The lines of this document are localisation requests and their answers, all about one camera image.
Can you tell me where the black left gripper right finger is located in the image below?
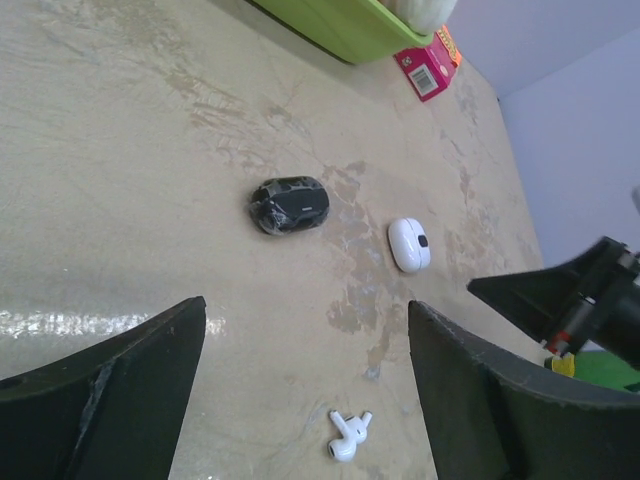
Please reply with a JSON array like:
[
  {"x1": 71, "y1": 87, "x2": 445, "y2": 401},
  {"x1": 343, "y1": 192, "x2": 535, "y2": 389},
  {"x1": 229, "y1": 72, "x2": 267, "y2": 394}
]
[{"x1": 408, "y1": 300, "x2": 639, "y2": 479}]

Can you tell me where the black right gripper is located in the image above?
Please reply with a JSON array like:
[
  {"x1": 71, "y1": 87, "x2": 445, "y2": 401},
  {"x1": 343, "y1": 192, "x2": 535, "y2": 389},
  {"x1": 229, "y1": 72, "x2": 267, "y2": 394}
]
[{"x1": 467, "y1": 236, "x2": 639, "y2": 370}]

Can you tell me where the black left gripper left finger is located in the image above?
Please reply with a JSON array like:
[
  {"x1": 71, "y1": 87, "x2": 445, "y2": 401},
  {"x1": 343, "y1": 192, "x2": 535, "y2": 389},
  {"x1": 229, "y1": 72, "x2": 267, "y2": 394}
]
[{"x1": 1, "y1": 296, "x2": 206, "y2": 479}]

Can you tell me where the white earbud charging case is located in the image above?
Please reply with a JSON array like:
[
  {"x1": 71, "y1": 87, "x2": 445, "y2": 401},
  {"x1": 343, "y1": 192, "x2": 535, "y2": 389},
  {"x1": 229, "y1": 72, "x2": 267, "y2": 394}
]
[{"x1": 387, "y1": 217, "x2": 431, "y2": 274}]

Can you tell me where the white earbud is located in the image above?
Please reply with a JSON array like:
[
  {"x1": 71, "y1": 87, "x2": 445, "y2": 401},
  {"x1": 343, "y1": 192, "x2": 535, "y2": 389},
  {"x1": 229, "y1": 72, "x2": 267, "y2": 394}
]
[
  {"x1": 346, "y1": 411, "x2": 373, "y2": 445},
  {"x1": 327, "y1": 410, "x2": 357, "y2": 463}
]

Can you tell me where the black earbud charging case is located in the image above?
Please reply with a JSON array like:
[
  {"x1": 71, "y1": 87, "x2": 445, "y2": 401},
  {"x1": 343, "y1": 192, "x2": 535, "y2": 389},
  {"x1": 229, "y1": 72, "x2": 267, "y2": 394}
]
[{"x1": 248, "y1": 176, "x2": 330, "y2": 235}]

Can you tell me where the green glass bottle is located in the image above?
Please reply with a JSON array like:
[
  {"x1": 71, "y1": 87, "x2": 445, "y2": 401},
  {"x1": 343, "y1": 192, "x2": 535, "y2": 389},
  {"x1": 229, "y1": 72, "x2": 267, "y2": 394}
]
[{"x1": 544, "y1": 350, "x2": 639, "y2": 394}]

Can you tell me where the pink orange snack box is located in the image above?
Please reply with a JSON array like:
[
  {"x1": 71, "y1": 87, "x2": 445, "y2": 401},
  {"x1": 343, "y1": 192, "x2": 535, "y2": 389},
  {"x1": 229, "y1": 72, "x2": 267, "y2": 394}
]
[{"x1": 394, "y1": 25, "x2": 462, "y2": 102}]

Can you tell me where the yellow white cabbage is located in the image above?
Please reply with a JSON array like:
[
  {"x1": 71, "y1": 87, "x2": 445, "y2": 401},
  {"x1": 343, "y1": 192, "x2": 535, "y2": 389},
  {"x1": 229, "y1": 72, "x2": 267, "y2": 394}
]
[{"x1": 380, "y1": 0, "x2": 458, "y2": 35}]

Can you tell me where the green plastic basket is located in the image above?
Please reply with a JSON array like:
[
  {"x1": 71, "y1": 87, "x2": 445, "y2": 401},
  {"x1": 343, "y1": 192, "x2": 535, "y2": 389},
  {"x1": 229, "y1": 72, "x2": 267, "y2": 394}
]
[{"x1": 254, "y1": 0, "x2": 433, "y2": 65}]

